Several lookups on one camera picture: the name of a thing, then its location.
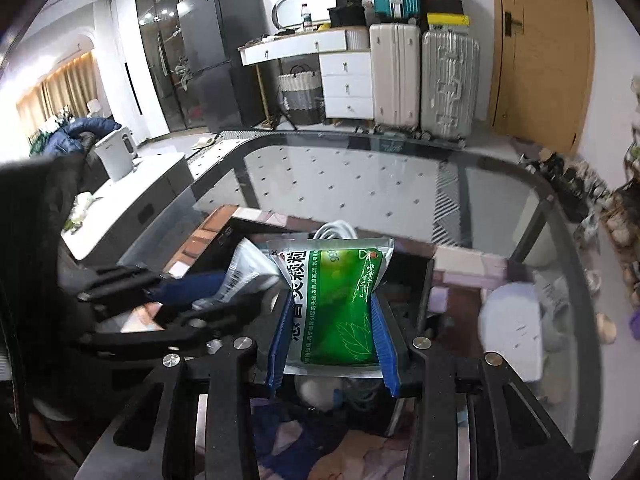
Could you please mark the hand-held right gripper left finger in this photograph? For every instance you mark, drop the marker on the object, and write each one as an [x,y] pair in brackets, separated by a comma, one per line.
[277,347]

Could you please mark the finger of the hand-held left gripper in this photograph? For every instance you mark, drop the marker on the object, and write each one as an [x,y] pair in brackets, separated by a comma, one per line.
[220,316]
[195,284]

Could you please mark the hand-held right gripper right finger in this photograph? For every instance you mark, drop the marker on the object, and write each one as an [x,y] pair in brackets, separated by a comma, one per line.
[387,355]

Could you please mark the grey medicine packet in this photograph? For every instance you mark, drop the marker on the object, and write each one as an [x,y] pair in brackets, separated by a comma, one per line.
[247,270]

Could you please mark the green medicine packet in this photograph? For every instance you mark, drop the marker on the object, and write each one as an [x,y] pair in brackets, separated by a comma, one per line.
[330,305]

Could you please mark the white flowers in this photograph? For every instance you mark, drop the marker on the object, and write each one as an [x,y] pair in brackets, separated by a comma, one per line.
[80,210]

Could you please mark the grey side table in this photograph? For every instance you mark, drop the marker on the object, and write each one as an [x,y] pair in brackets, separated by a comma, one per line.
[135,195]

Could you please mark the printed desk mat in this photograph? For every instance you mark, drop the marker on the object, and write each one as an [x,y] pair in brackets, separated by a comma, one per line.
[465,265]

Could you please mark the blue puffer jacket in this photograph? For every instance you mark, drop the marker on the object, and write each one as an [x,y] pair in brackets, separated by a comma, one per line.
[75,135]

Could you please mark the white electric kettle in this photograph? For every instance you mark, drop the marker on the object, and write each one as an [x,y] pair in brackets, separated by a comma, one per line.
[117,152]

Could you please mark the beige curtain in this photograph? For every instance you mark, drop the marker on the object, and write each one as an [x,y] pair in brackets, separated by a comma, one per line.
[60,90]

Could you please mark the glass table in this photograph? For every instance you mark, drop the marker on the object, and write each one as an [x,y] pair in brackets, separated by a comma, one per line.
[350,180]

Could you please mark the woven basket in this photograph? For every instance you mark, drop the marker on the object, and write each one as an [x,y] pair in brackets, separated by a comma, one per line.
[301,95]

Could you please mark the glass door cabinet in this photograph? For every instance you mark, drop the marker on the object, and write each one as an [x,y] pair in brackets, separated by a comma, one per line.
[150,60]

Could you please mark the dark grey fridge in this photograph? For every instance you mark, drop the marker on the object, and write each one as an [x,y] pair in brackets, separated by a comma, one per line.
[220,50]

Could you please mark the white vanity desk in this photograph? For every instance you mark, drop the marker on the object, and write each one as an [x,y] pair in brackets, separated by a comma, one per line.
[345,80]

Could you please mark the pile of shoes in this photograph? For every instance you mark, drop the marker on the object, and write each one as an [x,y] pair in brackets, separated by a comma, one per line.
[585,185]

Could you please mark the silver suitcase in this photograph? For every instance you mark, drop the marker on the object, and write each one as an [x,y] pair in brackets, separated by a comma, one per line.
[450,85]

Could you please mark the beige suitcase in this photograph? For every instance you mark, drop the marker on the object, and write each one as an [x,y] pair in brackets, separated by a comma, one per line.
[395,77]

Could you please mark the clear water bottle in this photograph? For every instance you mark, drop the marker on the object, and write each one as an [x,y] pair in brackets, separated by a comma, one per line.
[307,17]

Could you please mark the oval mirror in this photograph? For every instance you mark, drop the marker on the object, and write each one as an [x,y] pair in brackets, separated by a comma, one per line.
[292,7]

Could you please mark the black bag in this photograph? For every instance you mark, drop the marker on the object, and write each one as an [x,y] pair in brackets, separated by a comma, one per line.
[347,5]

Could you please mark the wooden door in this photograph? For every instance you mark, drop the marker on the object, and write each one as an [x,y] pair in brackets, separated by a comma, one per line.
[540,55]

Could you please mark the yellow and black box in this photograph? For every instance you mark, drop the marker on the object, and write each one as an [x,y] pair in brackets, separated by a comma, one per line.
[447,19]

